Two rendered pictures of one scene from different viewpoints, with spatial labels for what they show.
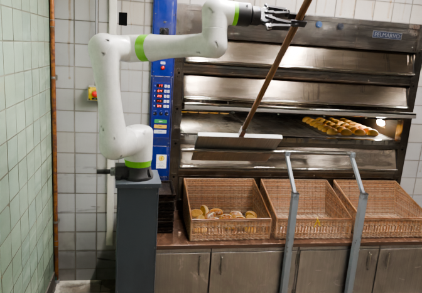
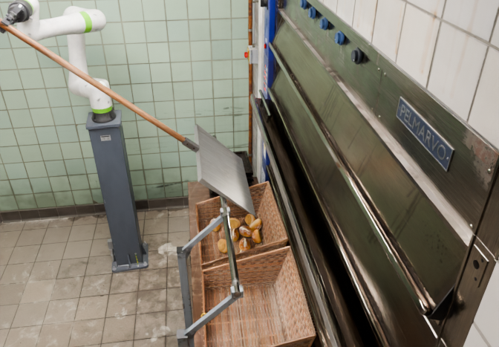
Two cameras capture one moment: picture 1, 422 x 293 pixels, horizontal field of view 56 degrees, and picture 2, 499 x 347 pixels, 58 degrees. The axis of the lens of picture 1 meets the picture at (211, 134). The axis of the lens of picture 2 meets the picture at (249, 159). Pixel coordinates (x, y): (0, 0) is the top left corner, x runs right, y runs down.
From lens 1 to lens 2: 3.60 m
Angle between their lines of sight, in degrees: 85
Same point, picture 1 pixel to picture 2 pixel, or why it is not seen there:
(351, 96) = (353, 232)
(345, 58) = (358, 139)
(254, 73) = not seen: hidden behind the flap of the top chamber
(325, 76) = not seen: hidden behind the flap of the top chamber
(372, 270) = not seen: outside the picture
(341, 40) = (360, 91)
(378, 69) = (382, 212)
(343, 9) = (362, 12)
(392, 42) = (429, 165)
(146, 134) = (86, 88)
